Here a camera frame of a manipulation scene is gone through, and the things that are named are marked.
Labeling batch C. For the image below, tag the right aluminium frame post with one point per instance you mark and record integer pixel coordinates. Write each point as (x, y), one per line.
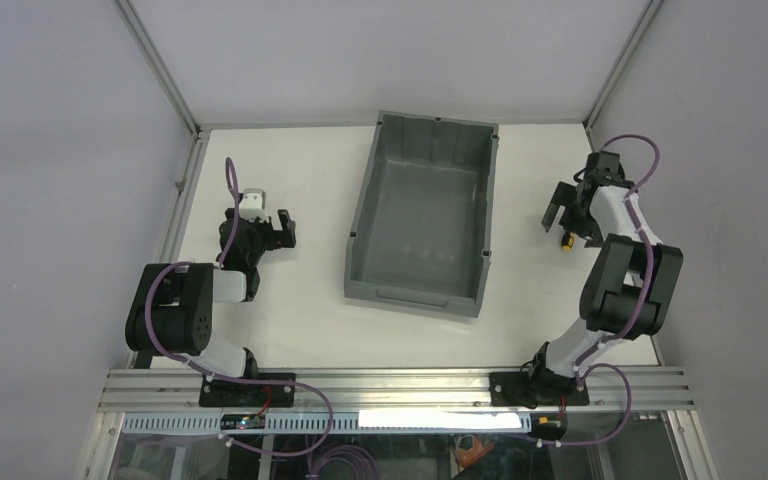
(616, 72)

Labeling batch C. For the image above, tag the left aluminium frame post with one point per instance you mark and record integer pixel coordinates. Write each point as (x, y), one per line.
(187, 177)

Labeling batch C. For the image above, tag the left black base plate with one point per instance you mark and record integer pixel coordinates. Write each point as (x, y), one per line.
(223, 394)

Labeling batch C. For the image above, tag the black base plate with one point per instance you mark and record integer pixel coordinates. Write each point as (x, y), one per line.
(223, 394)
(518, 389)

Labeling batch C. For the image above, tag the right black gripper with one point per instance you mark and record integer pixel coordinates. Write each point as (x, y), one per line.
(565, 194)

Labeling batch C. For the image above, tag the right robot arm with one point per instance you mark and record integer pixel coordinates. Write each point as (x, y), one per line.
(629, 289)

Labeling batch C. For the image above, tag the aluminium frame post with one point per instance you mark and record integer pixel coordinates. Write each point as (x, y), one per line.
(187, 177)
(616, 72)

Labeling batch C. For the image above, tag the grey plastic bin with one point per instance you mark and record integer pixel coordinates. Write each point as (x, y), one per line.
(420, 235)

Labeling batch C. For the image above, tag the aluminium front rail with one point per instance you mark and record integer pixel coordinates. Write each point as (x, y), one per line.
(643, 388)

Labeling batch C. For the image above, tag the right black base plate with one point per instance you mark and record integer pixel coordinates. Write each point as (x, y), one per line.
(518, 389)

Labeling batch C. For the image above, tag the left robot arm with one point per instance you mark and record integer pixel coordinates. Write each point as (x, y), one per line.
(172, 311)

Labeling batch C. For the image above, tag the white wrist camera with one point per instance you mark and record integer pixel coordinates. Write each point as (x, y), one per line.
(252, 205)

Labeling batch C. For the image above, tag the white slotted cable duct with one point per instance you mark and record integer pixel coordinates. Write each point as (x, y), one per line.
(368, 421)

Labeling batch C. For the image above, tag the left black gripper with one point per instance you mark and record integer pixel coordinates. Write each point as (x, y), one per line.
(277, 239)

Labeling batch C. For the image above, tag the yellow black screwdriver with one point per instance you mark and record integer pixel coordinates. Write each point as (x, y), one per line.
(567, 241)

